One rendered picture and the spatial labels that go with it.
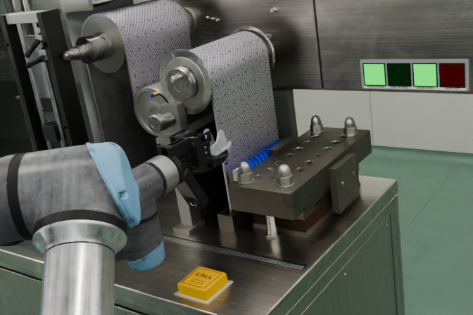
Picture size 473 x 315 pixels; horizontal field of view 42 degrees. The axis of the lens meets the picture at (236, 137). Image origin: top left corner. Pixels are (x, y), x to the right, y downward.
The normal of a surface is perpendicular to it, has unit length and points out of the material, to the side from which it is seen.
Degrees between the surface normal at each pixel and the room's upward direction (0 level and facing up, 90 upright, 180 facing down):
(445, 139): 90
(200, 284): 0
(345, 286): 90
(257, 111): 90
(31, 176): 45
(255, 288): 0
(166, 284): 0
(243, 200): 90
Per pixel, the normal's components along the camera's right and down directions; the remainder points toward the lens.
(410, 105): -0.57, 0.33
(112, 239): 0.73, 0.39
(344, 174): 0.81, 0.07
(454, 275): -0.14, -0.94
